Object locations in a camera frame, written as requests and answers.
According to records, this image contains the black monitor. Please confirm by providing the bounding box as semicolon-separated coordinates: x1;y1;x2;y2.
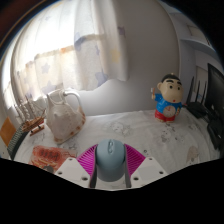
203;62;224;151

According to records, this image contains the wooden model sailing ship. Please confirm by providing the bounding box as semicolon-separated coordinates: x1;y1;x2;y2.
13;96;47;136

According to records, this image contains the black router with antennas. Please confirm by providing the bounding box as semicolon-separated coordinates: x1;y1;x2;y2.
184;75;209;119

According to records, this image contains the light blue computer mouse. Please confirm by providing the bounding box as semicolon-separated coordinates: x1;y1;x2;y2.
94;138;128;183

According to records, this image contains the white printed tablecloth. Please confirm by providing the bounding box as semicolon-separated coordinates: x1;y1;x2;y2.
13;108;221;191

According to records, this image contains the white wall shelf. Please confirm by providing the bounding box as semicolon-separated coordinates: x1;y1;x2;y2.
179;36;214;54

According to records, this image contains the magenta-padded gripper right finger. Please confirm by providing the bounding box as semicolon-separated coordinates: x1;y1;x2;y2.
123;143;168;189

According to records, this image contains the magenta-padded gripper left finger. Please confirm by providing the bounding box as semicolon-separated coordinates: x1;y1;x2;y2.
54;143;99;189

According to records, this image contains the white ceramic pitcher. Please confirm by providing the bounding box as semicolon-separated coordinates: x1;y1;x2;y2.
45;88;87;145

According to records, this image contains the cartoon boy figure clock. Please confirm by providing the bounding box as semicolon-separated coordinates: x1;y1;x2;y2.
151;73;186;124

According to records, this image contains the sheer star-print curtain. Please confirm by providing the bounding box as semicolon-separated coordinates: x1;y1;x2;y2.
3;0;130;104

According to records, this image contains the orange wooden chair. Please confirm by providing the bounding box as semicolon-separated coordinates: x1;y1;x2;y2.
0;116;17;148

